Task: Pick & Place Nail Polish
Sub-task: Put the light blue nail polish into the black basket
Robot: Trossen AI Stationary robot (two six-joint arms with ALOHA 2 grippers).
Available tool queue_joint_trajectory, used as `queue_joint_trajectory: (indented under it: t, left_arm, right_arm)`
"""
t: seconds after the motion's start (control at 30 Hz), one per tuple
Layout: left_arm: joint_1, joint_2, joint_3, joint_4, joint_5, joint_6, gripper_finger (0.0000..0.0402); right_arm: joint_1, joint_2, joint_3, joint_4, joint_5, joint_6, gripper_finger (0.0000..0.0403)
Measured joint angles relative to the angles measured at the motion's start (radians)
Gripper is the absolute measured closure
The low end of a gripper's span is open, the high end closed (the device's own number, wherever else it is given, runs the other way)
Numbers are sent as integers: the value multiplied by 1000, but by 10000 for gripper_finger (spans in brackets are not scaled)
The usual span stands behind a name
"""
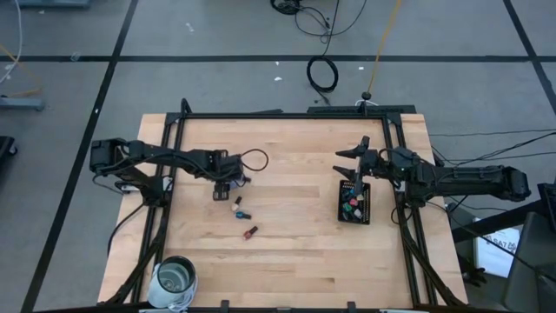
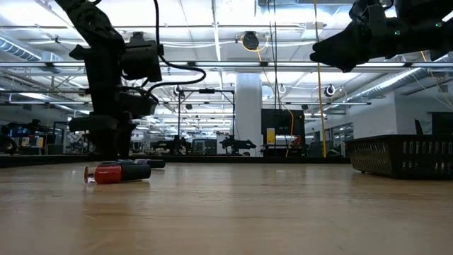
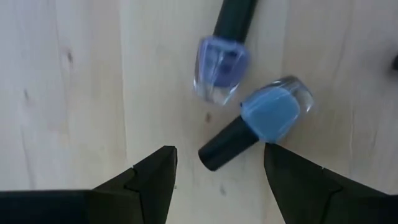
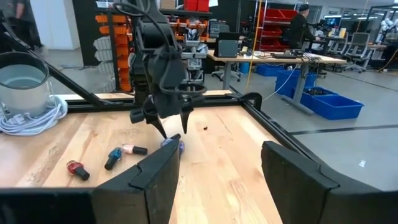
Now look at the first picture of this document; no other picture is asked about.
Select grey flat beam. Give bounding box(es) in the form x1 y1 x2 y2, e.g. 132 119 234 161
0 96 45 111
16 0 91 10

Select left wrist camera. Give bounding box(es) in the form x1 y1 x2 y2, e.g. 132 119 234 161
225 152 245 180

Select dark grey chair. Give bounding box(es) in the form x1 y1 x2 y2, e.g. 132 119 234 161
502 182 556 313

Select black floor cable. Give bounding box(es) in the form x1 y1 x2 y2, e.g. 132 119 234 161
434 131 556 171
428 128 556 137

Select white floor cable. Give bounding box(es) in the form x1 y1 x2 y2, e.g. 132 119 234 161
0 0 23 84

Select white cylindrical container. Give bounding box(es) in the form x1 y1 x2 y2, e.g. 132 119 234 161
156 255 197 299

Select yellow floor cable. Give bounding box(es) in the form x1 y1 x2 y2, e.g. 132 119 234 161
0 43 43 98

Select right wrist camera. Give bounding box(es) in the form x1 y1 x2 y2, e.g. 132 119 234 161
388 146 420 169

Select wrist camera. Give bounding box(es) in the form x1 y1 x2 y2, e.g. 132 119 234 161
388 146 420 169
225 152 245 180

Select white printed cardboard box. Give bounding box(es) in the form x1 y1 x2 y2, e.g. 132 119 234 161
472 225 521 279

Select yellow hanging cable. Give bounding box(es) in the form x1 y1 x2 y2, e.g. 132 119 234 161
366 0 403 95

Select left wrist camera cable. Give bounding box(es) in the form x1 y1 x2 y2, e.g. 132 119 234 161
239 148 270 172

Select tangled black floor cables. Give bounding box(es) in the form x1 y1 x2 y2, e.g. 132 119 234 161
269 0 369 45

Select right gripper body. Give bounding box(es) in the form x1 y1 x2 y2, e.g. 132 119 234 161
354 135 386 196

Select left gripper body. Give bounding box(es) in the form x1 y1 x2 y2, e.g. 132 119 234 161
211 149 231 202

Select black diagonal beam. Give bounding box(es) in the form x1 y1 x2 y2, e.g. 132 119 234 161
450 198 546 243

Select black aluminium table frame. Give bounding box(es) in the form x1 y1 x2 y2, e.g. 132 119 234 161
103 97 468 313

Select black flat bar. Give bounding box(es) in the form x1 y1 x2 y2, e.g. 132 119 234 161
307 103 417 115

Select black slotted plastic basket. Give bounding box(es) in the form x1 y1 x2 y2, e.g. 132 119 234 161
337 179 372 226

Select coiled black cable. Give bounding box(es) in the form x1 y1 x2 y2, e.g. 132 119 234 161
305 55 340 107

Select black caster base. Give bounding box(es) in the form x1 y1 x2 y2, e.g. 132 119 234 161
0 135 19 175

